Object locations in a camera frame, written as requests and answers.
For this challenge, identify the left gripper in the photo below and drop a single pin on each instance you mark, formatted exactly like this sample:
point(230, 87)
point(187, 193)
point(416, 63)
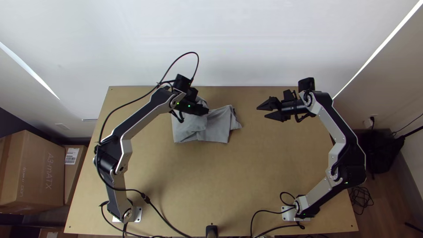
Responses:
point(200, 110)

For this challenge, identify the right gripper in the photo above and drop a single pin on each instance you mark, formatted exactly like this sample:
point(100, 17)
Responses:
point(290, 107)

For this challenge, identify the grey t-shirt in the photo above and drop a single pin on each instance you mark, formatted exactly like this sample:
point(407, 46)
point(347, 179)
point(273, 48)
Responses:
point(211, 127)

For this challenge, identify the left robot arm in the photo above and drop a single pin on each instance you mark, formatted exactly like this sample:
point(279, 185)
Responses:
point(145, 114)

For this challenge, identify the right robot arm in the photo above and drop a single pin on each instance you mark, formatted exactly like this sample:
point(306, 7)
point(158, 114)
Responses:
point(337, 132)

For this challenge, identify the black bag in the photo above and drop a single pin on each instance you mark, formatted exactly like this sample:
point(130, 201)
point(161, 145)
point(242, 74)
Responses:
point(380, 150)

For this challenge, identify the cardboard box with white label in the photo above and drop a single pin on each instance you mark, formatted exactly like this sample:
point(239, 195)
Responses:
point(74, 172)

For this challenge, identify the large cardboard box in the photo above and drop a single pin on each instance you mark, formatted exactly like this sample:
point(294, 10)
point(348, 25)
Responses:
point(29, 168)

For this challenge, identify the small cardboard box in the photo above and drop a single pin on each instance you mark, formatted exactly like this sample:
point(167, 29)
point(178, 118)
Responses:
point(56, 233)

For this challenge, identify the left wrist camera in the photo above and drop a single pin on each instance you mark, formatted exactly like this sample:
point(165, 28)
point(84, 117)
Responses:
point(193, 92)

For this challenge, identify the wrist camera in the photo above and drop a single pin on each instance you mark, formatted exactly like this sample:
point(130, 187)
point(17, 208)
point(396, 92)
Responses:
point(193, 92)
point(289, 95)

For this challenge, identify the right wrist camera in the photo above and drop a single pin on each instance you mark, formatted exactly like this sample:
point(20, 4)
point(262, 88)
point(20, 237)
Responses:
point(289, 95)

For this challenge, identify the white wall outlet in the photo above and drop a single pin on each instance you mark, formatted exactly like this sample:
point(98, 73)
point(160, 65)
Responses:
point(369, 123)

